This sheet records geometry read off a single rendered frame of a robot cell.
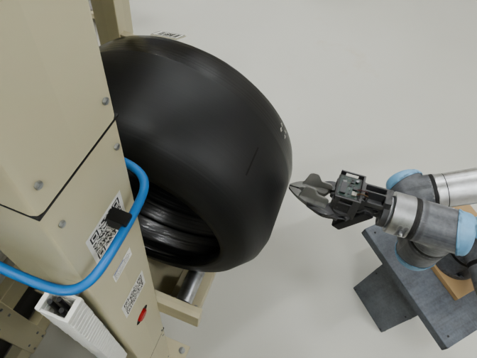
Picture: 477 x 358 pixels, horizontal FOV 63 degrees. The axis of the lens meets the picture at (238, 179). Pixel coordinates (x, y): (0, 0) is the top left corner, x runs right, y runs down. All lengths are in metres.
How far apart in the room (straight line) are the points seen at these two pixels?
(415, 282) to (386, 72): 2.04
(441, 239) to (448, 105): 2.55
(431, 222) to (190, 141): 0.50
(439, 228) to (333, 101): 2.16
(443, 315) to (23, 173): 1.54
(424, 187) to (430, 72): 2.60
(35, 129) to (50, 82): 0.04
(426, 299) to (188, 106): 1.24
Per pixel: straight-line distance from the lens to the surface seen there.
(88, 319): 0.64
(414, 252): 0.95
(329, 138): 2.69
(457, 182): 1.04
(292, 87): 2.93
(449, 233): 0.87
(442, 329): 1.66
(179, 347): 1.98
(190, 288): 1.09
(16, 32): 0.28
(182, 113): 0.68
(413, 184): 1.02
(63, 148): 0.35
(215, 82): 0.74
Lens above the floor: 1.97
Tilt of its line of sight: 57 degrees down
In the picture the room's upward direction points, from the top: 12 degrees clockwise
